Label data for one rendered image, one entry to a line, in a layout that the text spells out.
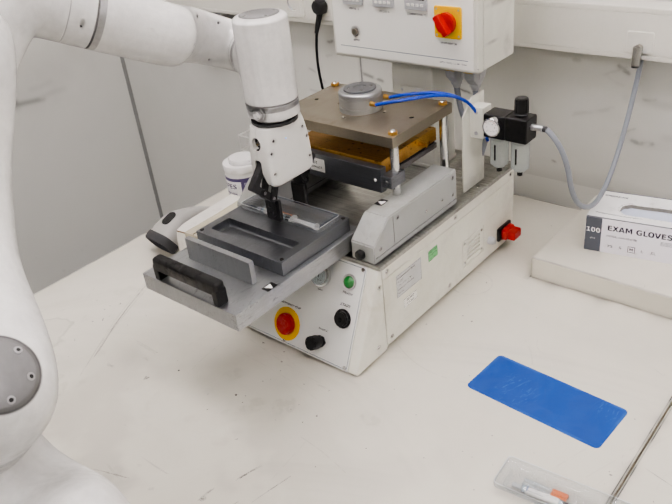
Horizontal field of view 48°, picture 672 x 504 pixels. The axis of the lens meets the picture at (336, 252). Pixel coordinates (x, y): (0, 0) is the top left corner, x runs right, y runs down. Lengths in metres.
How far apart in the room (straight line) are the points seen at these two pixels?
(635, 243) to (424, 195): 0.43
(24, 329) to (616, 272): 1.07
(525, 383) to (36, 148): 1.86
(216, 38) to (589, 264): 0.79
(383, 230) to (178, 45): 0.43
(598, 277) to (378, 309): 0.43
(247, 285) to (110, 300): 0.53
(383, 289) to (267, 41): 0.44
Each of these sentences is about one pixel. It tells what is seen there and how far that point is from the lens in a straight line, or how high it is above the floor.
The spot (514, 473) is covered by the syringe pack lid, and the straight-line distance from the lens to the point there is 1.11.
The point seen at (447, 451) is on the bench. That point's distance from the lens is 1.16.
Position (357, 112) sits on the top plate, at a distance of 1.35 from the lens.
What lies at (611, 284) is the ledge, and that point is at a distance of 1.46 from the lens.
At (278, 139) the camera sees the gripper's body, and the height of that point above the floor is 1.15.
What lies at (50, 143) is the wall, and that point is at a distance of 2.68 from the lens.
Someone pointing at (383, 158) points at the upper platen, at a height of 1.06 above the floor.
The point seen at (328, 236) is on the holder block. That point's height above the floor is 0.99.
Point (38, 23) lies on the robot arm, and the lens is 1.04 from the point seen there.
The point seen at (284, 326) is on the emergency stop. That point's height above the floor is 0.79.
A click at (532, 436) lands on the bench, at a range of 1.19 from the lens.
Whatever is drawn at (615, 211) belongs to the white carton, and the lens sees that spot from 1.53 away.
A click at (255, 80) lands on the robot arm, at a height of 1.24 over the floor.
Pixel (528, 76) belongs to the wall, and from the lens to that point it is 1.74.
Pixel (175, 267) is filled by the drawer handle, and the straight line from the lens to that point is 1.17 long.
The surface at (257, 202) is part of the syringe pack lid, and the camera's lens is 1.32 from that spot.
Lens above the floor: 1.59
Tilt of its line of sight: 31 degrees down
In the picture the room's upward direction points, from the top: 7 degrees counter-clockwise
